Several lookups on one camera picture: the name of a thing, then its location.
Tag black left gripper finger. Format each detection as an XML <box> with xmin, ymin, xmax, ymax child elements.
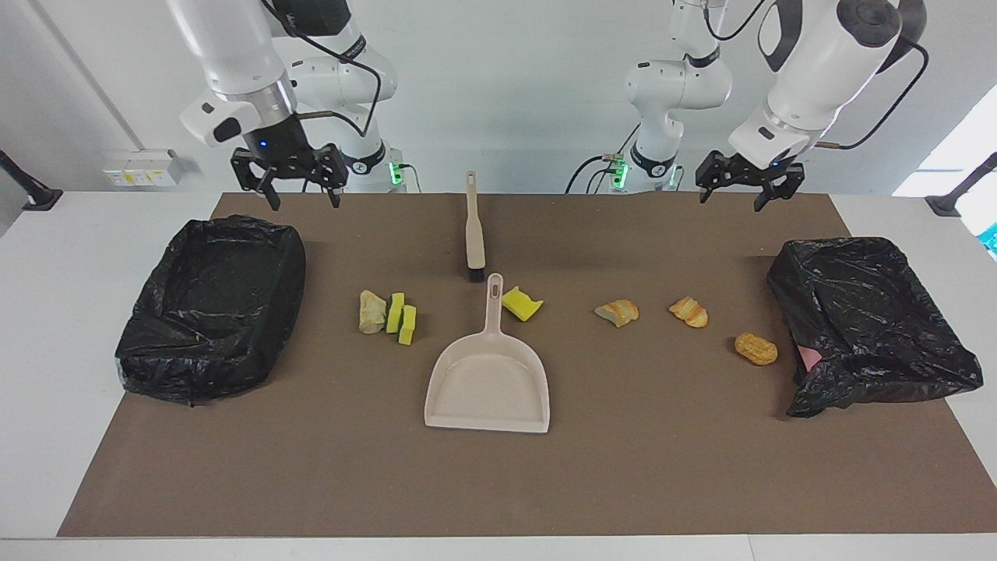
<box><xmin>753</xmin><ymin>165</ymin><xmax>805</xmax><ymax>213</ymax></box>
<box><xmin>696</xmin><ymin>152</ymin><xmax>725</xmax><ymax>203</ymax></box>

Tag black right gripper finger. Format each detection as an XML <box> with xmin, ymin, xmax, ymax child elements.
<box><xmin>319</xmin><ymin>143</ymin><xmax>348</xmax><ymax>209</ymax></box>
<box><xmin>231</xmin><ymin>150</ymin><xmax>281</xmax><ymax>211</ymax></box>

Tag striped toy bread slice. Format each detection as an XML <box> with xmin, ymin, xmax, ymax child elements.
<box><xmin>594</xmin><ymin>299</ymin><xmax>640</xmax><ymax>328</ymax></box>
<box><xmin>668</xmin><ymin>295</ymin><xmax>710</xmax><ymax>329</ymax></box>

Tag pale crust toy bread piece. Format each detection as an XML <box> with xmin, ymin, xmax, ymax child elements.
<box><xmin>358</xmin><ymin>290</ymin><xmax>388</xmax><ymax>335</ymax></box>

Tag beige hand brush black bristles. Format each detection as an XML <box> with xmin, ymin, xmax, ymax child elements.
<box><xmin>464</xmin><ymin>171</ymin><xmax>487</xmax><ymax>283</ymax></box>

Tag orange oval toy bun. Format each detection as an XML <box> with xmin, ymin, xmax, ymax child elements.
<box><xmin>735</xmin><ymin>332</ymin><xmax>779</xmax><ymax>366</ymax></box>

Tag notched yellow sponge piece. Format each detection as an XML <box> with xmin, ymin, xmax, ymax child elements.
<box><xmin>501</xmin><ymin>286</ymin><xmax>544</xmax><ymax>323</ymax></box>

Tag beige plastic dustpan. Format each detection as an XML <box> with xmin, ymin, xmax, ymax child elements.
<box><xmin>424</xmin><ymin>273</ymin><xmax>551</xmax><ymax>434</ymax></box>

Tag black bag lined pink bin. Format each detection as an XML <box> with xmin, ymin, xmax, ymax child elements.
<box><xmin>766</xmin><ymin>237</ymin><xmax>985</xmax><ymax>419</ymax></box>

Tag black clamp stand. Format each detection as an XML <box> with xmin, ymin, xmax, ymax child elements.
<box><xmin>925</xmin><ymin>152</ymin><xmax>997</xmax><ymax>218</ymax></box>
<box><xmin>0</xmin><ymin>148</ymin><xmax>63</xmax><ymax>212</ymax></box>

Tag brown table mat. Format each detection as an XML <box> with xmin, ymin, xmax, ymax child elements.
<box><xmin>57</xmin><ymin>192</ymin><xmax>997</xmax><ymax>538</ymax></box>

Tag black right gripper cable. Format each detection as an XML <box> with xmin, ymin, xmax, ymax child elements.
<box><xmin>261</xmin><ymin>0</ymin><xmax>383</xmax><ymax>139</ymax></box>

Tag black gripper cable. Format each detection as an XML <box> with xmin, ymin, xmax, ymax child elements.
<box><xmin>261</xmin><ymin>0</ymin><xmax>383</xmax><ymax>139</ymax></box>
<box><xmin>814</xmin><ymin>35</ymin><xmax>930</xmax><ymax>150</ymax></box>

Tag white wall socket box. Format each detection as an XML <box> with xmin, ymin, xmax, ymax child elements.
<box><xmin>103</xmin><ymin>149</ymin><xmax>188</xmax><ymax>188</ymax></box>

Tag black base cable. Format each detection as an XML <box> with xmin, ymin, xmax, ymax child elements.
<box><xmin>565</xmin><ymin>154</ymin><xmax>620</xmax><ymax>194</ymax></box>

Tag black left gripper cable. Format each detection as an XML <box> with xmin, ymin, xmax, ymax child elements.
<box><xmin>814</xmin><ymin>35</ymin><xmax>930</xmax><ymax>150</ymax></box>

